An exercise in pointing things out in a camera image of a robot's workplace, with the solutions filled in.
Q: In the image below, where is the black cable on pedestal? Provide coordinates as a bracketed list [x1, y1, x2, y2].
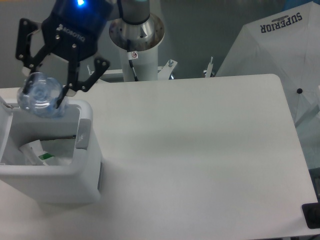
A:
[126, 39, 139, 82]

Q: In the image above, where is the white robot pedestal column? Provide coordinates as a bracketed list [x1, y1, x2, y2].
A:
[118, 46, 158, 82]

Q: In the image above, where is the white metal mounting frame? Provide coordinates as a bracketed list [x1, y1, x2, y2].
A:
[86, 56, 216, 85]

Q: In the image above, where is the white Superior umbrella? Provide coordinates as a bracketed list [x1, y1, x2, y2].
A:
[216, 1, 320, 122]

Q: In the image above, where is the white trash can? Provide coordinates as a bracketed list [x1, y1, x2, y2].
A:
[0, 99, 102, 204]

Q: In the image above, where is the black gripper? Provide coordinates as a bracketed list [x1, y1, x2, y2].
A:
[15, 0, 114, 108]

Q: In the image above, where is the clear plastic water bottle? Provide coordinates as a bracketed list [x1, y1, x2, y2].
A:
[17, 72, 69, 119]

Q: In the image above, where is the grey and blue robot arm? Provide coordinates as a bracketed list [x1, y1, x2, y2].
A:
[15, 0, 165, 107]

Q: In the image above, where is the black device at table edge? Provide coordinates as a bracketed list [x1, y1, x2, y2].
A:
[301, 202, 320, 229]

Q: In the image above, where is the white and green plastic wrapper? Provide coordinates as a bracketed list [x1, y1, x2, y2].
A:
[18, 139, 75, 166]

